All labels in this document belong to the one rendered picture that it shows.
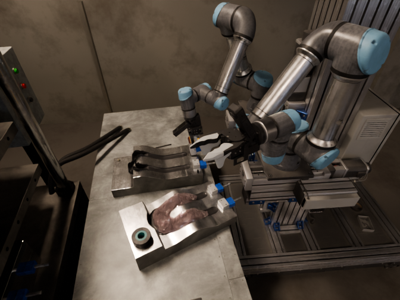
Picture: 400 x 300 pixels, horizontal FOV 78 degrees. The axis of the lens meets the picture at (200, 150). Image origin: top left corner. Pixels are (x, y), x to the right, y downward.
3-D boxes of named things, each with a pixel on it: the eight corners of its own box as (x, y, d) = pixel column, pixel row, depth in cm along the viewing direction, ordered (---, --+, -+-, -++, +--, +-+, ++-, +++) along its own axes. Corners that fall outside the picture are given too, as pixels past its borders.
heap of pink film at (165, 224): (194, 192, 131) (194, 182, 126) (211, 217, 119) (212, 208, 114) (147, 212, 122) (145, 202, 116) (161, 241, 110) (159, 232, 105)
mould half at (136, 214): (209, 187, 141) (210, 174, 134) (236, 222, 124) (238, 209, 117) (123, 224, 123) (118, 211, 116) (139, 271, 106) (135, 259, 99)
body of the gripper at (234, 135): (232, 167, 70) (265, 152, 75) (232, 141, 65) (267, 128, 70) (217, 154, 76) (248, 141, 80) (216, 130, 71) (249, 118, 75)
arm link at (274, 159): (266, 144, 95) (271, 121, 88) (287, 162, 88) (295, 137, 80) (250, 151, 92) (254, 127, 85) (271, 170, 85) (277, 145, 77)
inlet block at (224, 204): (238, 196, 132) (239, 190, 129) (243, 203, 129) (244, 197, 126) (217, 206, 128) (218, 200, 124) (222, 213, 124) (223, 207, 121)
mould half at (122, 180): (194, 154, 162) (194, 138, 153) (202, 184, 143) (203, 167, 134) (116, 165, 155) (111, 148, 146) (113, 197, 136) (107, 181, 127)
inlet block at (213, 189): (227, 183, 140) (228, 177, 136) (232, 189, 136) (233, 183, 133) (207, 191, 135) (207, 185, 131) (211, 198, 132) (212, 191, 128)
